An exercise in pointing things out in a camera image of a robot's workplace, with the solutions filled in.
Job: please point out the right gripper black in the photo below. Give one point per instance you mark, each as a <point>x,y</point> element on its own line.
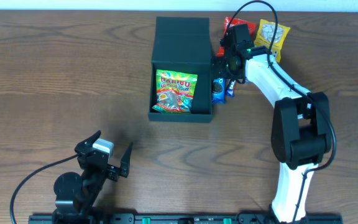
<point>217,66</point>

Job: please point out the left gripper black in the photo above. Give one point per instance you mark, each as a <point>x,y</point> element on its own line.
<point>111,171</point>

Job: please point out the blue Oreo cookie pack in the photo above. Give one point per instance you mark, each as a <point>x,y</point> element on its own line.
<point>218,91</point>

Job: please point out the dark green box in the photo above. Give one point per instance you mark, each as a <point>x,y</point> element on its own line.
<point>182,44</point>

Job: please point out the Haribo worms gummy bag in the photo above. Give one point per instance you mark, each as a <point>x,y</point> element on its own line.
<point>174,91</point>

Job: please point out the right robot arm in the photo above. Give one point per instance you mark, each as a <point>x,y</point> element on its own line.
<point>302,132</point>

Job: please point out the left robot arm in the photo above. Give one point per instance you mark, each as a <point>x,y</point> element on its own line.
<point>75,193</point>

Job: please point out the Cadbury Dairy Milk bar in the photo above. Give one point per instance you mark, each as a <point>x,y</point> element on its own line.
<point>230,88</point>

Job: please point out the yellow snack bag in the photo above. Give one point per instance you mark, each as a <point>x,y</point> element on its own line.
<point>269,31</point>

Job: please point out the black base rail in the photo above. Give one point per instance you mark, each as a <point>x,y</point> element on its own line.
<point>128,218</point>

